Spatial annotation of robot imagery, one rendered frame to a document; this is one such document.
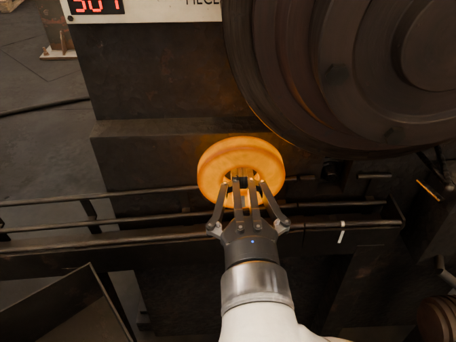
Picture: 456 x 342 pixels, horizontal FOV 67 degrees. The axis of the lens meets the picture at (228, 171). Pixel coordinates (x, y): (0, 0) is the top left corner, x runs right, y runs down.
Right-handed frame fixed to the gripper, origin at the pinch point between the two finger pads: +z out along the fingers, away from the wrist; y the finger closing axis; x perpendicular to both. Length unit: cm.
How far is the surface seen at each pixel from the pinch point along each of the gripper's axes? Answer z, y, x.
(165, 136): 7.0, -13.4, 2.3
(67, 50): 247, -127, -93
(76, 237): 2.5, -36.1, -22.2
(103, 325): -16.9, -26.4, -22.7
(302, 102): -5.9, 7.1, 17.4
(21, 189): 80, -104, -88
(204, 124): 9.9, -6.3, 2.4
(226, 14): -1.8, -2.5, 27.1
